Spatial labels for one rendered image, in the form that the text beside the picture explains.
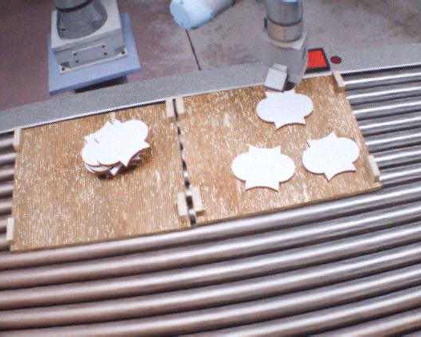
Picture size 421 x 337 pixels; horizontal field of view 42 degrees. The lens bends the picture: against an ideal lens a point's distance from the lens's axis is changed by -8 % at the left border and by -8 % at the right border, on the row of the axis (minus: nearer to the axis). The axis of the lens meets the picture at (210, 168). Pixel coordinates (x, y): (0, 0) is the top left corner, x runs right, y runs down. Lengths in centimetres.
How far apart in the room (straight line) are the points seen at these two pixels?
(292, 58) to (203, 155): 30
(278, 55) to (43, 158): 60
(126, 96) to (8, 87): 165
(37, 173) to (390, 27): 221
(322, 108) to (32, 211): 72
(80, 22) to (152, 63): 135
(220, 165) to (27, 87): 187
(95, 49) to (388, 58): 81
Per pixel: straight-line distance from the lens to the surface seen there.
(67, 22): 161
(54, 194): 135
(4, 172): 146
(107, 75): 165
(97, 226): 127
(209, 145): 134
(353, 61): 156
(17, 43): 335
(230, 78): 150
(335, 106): 142
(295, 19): 116
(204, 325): 116
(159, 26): 313
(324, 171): 128
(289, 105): 139
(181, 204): 123
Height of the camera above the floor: 199
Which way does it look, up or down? 54 degrees down
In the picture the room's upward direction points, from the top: 8 degrees counter-clockwise
